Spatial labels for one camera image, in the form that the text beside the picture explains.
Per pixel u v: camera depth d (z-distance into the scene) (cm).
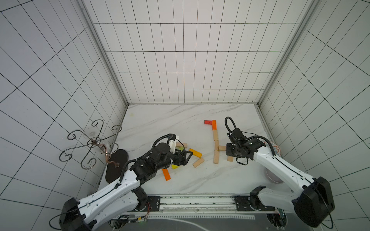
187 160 65
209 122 108
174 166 85
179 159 63
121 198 58
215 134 101
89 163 55
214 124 107
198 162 88
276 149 90
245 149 56
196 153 92
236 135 63
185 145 95
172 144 67
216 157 90
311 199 38
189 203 74
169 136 55
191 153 69
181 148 92
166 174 83
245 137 63
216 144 97
